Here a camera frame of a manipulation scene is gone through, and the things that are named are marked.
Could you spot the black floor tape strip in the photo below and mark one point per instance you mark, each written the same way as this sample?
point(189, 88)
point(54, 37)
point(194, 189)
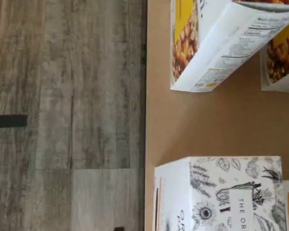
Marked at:
point(7, 121)

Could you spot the tan low shelf board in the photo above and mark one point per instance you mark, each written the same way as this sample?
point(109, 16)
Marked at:
point(207, 125)

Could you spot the yellow purely elizabeth granola box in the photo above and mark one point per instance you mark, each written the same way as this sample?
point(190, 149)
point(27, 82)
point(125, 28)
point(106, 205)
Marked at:
point(283, 67)
point(221, 50)

